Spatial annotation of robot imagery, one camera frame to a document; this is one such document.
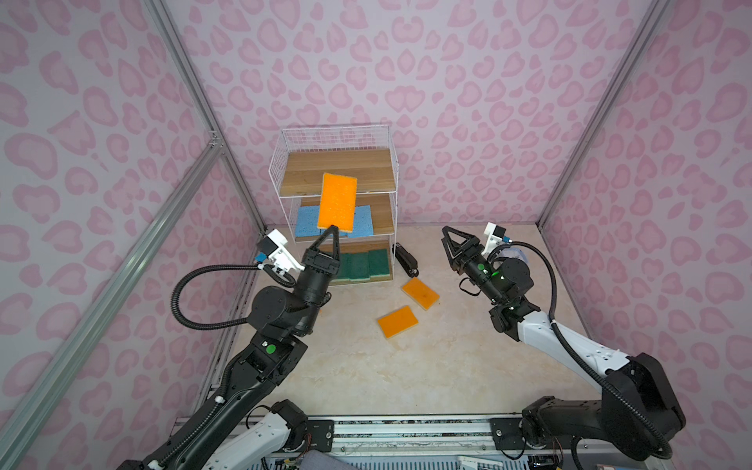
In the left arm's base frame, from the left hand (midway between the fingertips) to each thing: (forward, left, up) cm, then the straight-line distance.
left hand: (337, 222), depth 54 cm
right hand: (+9, -23, -13) cm, 27 cm away
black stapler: (+25, -16, -45) cm, 54 cm away
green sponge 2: (+23, +1, -46) cm, 51 cm away
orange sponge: (+3, -12, -48) cm, 49 cm away
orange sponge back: (+13, -20, -47) cm, 53 cm away
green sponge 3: (+24, -6, -45) cm, 52 cm away
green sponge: (+24, +4, -46) cm, 52 cm away
